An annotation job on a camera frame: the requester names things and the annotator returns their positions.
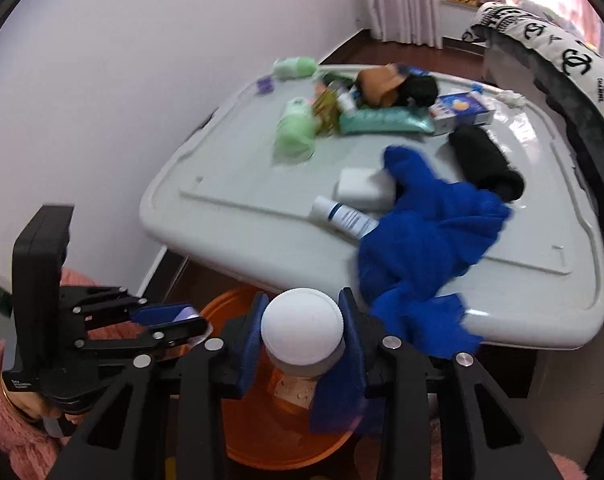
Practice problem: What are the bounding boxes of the small green bag roll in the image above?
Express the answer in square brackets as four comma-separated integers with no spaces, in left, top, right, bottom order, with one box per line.
[273,56,319,81]

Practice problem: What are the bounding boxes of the person's left forearm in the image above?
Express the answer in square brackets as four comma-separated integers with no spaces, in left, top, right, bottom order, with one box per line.
[0,340,80,480]

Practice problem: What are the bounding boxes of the dotted pink curtain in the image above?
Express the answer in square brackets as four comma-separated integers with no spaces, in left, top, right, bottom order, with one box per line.
[357,0,447,50]

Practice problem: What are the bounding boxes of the black rolled cloth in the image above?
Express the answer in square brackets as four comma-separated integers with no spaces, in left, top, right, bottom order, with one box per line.
[448,125,526,203]

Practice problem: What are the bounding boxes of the white rectangular box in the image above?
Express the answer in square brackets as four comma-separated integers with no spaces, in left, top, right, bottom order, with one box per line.
[333,167,400,211]

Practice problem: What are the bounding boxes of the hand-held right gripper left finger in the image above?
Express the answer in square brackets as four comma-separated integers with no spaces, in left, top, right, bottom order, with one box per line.
[44,291,270,480]

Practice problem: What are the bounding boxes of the teal wipes packet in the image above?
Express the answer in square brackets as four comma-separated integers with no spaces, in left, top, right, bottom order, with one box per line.
[339,105,435,136]

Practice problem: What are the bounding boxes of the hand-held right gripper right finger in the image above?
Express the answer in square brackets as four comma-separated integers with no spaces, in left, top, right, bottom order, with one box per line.
[338,287,555,480]

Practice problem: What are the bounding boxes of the yellow packet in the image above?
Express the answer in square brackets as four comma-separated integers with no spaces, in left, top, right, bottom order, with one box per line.
[312,85,340,136]

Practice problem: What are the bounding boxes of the large green bag roll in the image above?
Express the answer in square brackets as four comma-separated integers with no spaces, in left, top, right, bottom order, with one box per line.
[273,97,319,166]

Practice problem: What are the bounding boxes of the white tube with blue label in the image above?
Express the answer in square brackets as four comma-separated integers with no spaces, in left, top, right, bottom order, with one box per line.
[309,195,380,241]

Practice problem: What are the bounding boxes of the white-capped jar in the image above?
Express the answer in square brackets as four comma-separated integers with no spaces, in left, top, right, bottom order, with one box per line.
[260,287,346,382]

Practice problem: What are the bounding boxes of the light patterned bedding pile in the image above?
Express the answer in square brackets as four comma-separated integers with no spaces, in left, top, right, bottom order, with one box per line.
[507,0,585,31]

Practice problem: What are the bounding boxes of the blue and white medicine box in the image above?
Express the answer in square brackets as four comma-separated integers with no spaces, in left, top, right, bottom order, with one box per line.
[428,92,498,137]

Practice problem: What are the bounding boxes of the black and white printed blanket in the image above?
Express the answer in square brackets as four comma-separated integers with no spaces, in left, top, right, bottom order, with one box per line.
[461,1,604,321]

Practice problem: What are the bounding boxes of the orange plastic bucket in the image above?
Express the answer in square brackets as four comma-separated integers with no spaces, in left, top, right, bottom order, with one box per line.
[199,287,363,471]

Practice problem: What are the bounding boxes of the white bed frame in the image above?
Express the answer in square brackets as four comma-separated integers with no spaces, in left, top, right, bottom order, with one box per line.
[483,45,540,98]

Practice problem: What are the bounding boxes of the black crumpled cloth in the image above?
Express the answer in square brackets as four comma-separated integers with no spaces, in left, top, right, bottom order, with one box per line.
[398,74,440,108]

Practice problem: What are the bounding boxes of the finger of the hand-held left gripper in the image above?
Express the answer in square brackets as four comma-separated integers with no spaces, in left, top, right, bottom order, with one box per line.
[62,286,199,328]
[74,316,209,362]

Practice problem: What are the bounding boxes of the person's left hand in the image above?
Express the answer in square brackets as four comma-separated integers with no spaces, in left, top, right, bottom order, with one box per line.
[4,385,82,426]

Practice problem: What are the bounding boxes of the blue cloth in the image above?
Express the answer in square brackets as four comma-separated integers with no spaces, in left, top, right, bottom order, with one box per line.
[309,145,513,436]

